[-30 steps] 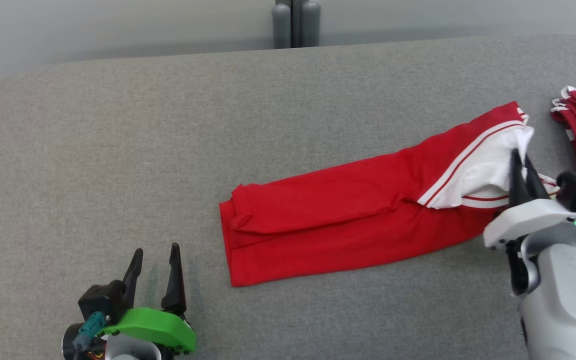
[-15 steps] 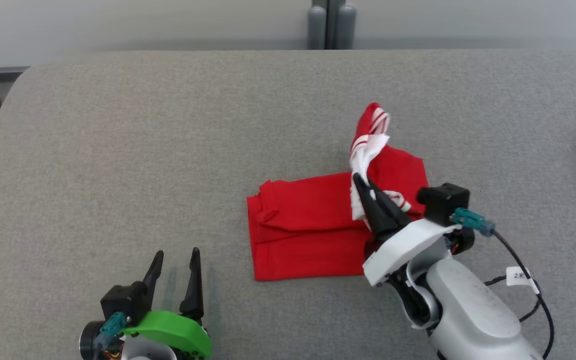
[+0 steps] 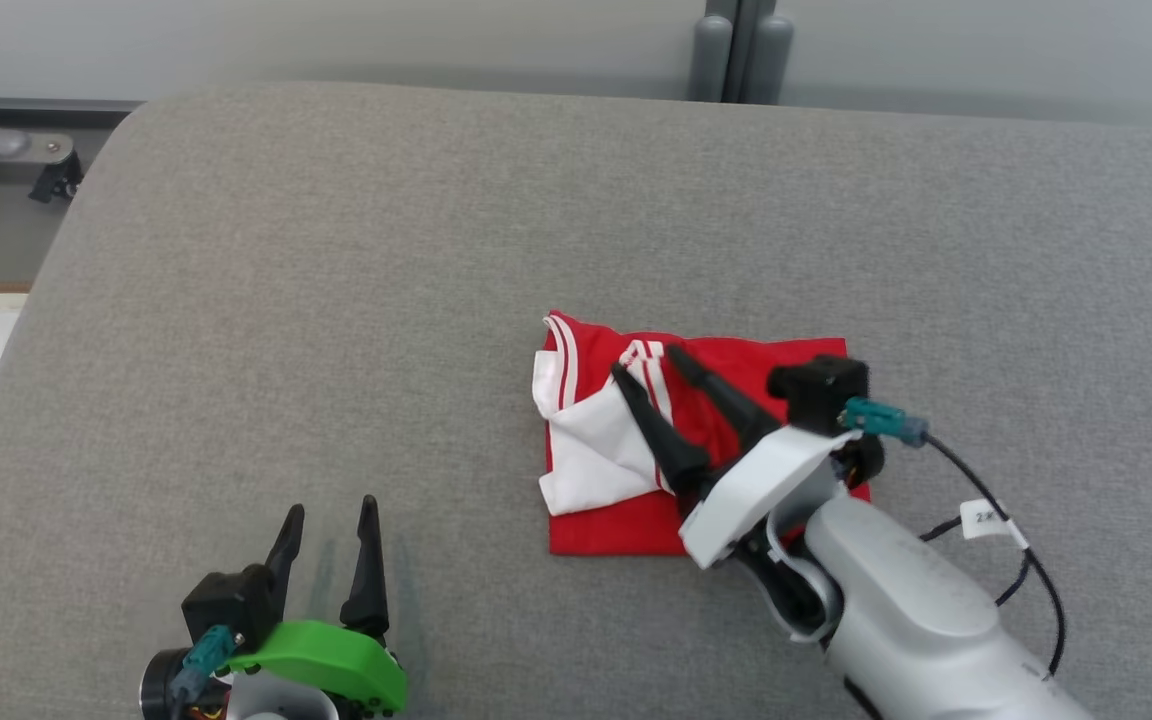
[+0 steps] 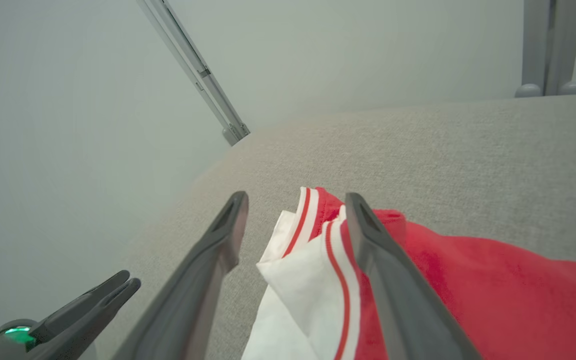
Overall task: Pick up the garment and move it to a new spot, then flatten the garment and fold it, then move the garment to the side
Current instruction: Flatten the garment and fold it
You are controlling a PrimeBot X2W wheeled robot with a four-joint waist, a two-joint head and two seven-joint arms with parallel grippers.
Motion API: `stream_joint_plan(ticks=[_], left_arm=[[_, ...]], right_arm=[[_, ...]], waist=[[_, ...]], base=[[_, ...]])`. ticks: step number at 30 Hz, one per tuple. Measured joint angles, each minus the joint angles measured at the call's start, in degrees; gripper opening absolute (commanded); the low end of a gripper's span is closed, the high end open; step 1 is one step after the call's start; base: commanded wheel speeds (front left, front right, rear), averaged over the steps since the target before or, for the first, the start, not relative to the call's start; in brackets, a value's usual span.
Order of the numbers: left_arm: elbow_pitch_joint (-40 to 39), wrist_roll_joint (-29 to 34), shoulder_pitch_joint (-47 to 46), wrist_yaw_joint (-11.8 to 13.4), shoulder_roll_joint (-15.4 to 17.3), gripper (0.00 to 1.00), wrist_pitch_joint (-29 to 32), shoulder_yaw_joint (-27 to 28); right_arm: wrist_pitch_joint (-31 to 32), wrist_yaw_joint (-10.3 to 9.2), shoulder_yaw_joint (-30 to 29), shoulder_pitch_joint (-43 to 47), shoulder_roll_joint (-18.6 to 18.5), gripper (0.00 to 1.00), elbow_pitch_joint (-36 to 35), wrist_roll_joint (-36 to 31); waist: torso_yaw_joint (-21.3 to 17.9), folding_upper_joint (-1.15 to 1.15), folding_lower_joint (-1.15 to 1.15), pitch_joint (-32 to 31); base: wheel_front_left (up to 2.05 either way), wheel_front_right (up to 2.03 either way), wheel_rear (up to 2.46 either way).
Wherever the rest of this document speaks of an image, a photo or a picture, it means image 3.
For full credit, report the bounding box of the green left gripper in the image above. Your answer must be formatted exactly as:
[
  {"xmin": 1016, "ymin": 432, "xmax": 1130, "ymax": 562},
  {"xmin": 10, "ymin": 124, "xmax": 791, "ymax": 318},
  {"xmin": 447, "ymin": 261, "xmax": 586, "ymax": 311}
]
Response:
[{"xmin": 140, "ymin": 495, "xmax": 410, "ymax": 720}]

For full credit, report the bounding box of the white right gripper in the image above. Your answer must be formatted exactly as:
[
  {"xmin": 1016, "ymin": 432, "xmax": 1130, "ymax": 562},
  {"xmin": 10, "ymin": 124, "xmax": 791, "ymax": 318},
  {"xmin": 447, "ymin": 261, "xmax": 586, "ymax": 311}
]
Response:
[{"xmin": 611, "ymin": 344, "xmax": 888, "ymax": 638}]

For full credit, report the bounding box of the red white striped jersey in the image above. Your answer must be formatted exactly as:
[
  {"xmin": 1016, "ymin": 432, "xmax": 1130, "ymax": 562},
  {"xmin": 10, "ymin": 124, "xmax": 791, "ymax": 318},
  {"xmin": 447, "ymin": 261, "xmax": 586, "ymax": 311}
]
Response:
[{"xmin": 533, "ymin": 310, "xmax": 873, "ymax": 557}]

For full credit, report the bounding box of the grey fabric sofa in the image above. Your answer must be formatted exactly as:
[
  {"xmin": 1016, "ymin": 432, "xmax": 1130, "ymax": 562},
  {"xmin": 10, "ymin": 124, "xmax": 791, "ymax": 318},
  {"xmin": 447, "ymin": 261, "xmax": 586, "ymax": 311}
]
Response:
[{"xmin": 0, "ymin": 82, "xmax": 1152, "ymax": 720}]

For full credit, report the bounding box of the black caster wheel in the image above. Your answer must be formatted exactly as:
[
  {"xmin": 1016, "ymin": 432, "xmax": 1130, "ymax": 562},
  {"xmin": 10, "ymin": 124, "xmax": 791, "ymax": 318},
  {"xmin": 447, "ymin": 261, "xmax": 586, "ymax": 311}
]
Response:
[{"xmin": 29, "ymin": 150, "xmax": 85, "ymax": 205}]

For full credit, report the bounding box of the teal left cable connector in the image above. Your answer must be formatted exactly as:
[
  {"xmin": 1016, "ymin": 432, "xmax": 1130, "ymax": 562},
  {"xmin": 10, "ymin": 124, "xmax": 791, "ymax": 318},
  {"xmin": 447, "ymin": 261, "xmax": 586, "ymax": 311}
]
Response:
[{"xmin": 171, "ymin": 625, "xmax": 243, "ymax": 701}]

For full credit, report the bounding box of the teal cable connector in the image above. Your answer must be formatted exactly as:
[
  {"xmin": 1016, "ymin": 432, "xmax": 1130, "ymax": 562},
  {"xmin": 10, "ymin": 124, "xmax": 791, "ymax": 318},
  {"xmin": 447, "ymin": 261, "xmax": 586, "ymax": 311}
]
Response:
[
  {"xmin": 841, "ymin": 397, "xmax": 931, "ymax": 448},
  {"xmin": 171, "ymin": 625, "xmax": 243, "ymax": 701}
]

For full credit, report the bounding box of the teal right cable connector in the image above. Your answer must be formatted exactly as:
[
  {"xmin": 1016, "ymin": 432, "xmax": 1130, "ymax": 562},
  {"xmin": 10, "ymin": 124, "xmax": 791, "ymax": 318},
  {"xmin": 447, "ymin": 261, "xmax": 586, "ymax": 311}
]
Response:
[{"xmin": 841, "ymin": 397, "xmax": 931, "ymax": 448}]

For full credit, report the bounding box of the thin black twisted cable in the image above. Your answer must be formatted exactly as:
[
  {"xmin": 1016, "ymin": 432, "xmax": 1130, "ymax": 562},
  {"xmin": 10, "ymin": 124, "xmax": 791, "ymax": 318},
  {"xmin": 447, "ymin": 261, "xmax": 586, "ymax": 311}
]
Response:
[{"xmin": 919, "ymin": 516, "xmax": 1031, "ymax": 609}]

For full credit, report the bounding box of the white cable label tag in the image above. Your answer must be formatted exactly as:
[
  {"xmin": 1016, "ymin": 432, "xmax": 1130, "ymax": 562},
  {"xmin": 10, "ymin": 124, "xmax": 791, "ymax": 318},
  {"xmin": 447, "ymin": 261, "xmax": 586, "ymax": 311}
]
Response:
[{"xmin": 960, "ymin": 500, "xmax": 1030, "ymax": 550}]

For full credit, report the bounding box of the grey upright post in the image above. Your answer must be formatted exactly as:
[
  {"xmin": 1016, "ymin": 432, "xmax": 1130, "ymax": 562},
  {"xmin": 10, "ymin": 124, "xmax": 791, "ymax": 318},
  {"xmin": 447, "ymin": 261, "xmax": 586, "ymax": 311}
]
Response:
[
  {"xmin": 741, "ymin": 14, "xmax": 795, "ymax": 106},
  {"xmin": 688, "ymin": 14, "xmax": 735, "ymax": 104}
]

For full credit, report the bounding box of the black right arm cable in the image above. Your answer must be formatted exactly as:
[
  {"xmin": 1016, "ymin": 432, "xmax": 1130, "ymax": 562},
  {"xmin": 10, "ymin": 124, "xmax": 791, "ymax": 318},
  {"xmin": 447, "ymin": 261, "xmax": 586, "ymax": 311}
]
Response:
[{"xmin": 921, "ymin": 434, "xmax": 1068, "ymax": 683}]

